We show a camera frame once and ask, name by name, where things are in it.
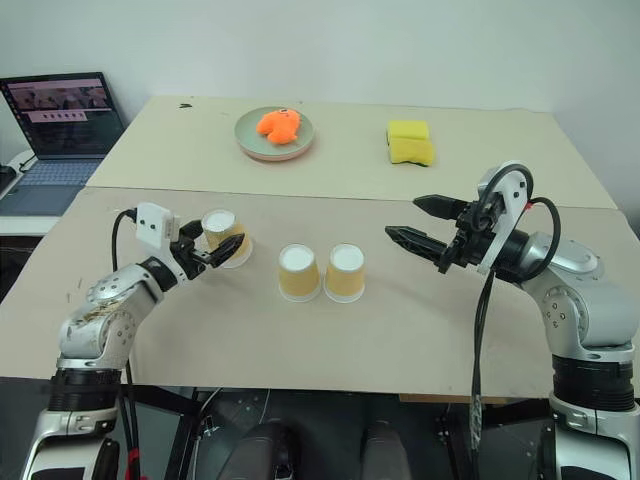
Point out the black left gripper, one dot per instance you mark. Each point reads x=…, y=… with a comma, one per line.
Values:
x=186, y=257

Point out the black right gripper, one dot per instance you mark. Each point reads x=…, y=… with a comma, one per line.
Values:
x=467, y=245

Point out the yellow paper cup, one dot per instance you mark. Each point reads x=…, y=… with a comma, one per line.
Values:
x=345, y=277
x=298, y=277
x=220, y=222

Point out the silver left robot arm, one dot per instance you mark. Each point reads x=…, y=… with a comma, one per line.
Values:
x=110, y=300

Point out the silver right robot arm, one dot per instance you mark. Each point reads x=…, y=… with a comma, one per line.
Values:
x=580, y=265

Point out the yellow sponge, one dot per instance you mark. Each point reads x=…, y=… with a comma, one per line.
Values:
x=410, y=151
x=407, y=129

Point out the green and pink plate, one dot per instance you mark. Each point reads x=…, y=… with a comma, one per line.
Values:
x=247, y=140

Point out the orange plush toy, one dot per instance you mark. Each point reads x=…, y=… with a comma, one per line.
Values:
x=277, y=127

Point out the open blue laptop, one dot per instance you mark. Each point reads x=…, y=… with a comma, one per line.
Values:
x=65, y=115

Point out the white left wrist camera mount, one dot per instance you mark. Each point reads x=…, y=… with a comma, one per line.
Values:
x=152, y=225

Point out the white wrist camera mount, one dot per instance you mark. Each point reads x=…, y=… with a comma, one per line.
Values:
x=152, y=225
x=510, y=200

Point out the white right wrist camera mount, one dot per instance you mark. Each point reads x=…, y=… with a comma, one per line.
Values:
x=510, y=200

